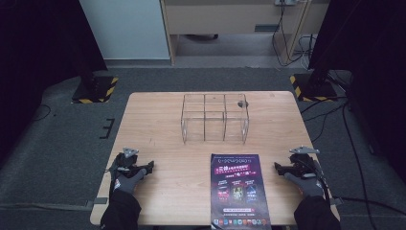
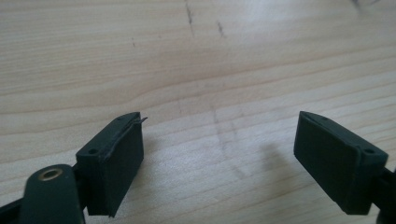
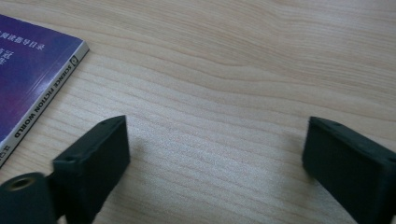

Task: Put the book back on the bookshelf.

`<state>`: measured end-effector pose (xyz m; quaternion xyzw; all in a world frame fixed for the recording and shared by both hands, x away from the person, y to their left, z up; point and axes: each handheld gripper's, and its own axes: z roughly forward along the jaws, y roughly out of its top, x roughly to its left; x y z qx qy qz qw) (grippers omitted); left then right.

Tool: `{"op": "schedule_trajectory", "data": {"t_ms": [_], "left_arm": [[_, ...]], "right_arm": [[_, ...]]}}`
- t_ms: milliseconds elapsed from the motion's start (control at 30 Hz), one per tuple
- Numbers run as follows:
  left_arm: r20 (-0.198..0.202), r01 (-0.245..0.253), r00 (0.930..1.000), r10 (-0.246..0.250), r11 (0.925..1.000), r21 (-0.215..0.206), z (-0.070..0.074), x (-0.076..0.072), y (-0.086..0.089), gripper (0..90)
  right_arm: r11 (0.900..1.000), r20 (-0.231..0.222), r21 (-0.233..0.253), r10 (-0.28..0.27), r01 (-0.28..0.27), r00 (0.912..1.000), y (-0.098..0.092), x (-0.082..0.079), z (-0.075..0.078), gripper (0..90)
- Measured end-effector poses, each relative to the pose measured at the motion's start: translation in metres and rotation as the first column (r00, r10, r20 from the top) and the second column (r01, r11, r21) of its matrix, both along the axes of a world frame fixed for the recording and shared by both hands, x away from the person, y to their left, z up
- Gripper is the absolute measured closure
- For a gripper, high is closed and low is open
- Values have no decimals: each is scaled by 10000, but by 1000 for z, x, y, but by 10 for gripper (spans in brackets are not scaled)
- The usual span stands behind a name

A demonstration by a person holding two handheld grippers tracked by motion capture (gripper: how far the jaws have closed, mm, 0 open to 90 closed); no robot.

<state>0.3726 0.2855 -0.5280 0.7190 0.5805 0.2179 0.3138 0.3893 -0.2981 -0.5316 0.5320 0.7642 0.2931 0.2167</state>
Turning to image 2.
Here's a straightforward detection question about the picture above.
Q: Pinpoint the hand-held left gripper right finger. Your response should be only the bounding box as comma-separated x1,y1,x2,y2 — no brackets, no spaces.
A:
293,110,389,216

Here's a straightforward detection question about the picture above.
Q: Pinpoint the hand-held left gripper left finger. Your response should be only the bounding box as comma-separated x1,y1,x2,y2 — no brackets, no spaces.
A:
75,111,149,218

